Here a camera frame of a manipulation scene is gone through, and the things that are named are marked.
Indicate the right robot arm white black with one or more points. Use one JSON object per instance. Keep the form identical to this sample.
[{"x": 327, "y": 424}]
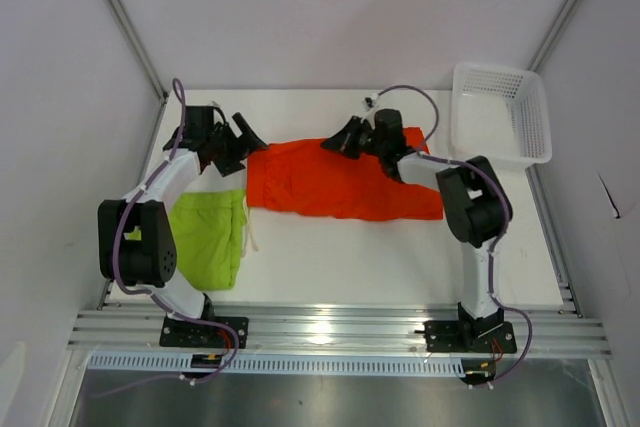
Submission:
[{"x": 475, "y": 206}]

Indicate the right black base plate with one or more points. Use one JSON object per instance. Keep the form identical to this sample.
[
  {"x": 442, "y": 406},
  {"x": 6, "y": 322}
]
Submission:
[{"x": 442, "y": 336}]

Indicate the left aluminium corner post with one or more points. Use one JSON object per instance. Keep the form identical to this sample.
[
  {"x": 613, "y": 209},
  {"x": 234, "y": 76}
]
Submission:
[{"x": 133, "y": 41}]

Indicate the white plastic basket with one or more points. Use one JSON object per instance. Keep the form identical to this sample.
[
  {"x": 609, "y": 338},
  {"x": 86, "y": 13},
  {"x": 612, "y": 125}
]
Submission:
[{"x": 500, "y": 113}]

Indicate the aluminium corner post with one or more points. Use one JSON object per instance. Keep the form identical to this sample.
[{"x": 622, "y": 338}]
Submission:
[
  {"x": 554, "y": 33},
  {"x": 133, "y": 41}
]

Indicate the white slotted cable duct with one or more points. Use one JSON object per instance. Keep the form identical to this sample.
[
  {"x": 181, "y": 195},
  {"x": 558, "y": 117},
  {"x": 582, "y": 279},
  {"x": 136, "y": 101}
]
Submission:
[{"x": 281, "y": 364}]

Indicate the lime green shorts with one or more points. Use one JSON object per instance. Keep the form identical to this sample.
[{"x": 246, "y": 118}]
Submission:
[{"x": 208, "y": 232}]

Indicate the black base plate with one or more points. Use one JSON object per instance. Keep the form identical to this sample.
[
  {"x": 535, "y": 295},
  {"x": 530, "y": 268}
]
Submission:
[
  {"x": 181, "y": 334},
  {"x": 442, "y": 336}
]

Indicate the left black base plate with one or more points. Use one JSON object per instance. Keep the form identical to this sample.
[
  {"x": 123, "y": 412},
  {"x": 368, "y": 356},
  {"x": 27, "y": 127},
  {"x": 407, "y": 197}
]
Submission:
[{"x": 181, "y": 334}]

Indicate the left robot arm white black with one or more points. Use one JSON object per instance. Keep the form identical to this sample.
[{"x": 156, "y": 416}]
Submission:
[{"x": 136, "y": 244}]

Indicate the orange shorts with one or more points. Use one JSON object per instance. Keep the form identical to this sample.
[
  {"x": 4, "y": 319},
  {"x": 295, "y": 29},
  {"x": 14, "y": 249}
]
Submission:
[{"x": 302, "y": 178}]

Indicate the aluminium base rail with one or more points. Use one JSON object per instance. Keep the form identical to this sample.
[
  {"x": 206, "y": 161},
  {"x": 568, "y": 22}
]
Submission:
[{"x": 323, "y": 329}]

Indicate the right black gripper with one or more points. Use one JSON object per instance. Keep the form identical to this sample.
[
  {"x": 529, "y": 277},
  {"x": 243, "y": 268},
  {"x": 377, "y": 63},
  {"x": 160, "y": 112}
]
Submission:
[{"x": 344, "y": 140}]

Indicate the right aluminium corner post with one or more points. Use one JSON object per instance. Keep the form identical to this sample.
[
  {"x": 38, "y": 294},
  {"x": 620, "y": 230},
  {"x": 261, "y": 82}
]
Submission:
[{"x": 554, "y": 33}]

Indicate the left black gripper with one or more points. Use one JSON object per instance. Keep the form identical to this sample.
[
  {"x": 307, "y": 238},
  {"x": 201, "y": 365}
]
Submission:
[{"x": 243, "y": 146}]

